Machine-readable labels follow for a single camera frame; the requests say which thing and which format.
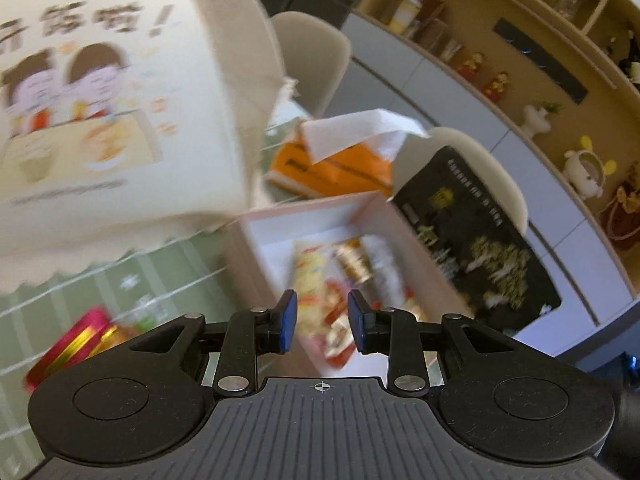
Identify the wooden shelf unit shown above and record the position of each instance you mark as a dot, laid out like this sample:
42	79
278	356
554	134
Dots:
500	130

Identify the pink cardboard box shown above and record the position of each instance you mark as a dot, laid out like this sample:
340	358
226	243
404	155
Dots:
270	240

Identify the brown box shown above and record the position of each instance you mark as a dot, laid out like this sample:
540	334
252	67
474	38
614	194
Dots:
432	22

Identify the green checked tablecloth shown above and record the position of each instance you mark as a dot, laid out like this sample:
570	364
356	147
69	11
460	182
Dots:
200	280

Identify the yellow white cup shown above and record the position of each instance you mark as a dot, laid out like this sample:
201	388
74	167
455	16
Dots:
404	12

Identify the white snack packet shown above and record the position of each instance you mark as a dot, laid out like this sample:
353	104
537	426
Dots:
355	260

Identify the red gold figurine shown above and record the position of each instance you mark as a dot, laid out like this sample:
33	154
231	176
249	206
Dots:
471	66
496	87

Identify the brown gold doll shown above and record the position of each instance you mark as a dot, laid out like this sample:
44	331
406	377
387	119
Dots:
622	210

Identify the beige chair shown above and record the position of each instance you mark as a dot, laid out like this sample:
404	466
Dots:
310	55
480	160

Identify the cream printed food cover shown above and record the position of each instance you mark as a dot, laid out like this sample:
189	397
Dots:
175	110

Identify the orange tissue box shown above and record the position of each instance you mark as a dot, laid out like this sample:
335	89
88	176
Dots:
345	172

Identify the white yellow plush toy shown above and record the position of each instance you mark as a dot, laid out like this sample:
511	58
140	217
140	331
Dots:
587	170

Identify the white cabinet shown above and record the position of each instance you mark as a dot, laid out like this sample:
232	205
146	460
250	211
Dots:
400	85

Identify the white vase with plant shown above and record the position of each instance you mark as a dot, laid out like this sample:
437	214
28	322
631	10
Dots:
536	120

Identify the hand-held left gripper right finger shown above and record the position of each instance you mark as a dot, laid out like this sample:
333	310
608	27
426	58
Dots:
357	323

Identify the white tissue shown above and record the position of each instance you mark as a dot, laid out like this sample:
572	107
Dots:
360	127

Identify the red gold striped snack packet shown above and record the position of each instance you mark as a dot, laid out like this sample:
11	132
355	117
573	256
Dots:
75	345

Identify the black socket panel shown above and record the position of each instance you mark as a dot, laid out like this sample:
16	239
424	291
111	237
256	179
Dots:
540	60

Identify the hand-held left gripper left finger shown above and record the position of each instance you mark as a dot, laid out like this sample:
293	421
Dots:
287	321

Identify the black snack bag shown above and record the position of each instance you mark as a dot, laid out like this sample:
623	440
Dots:
475	240

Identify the glass jar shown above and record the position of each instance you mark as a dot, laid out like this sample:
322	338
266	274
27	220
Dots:
571	1
451	49

